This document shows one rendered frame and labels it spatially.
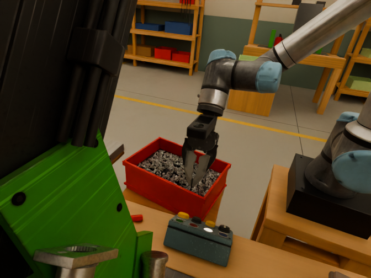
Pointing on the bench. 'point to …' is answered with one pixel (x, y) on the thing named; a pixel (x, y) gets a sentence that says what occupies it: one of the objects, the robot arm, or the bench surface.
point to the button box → (199, 240)
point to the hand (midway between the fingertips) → (191, 181)
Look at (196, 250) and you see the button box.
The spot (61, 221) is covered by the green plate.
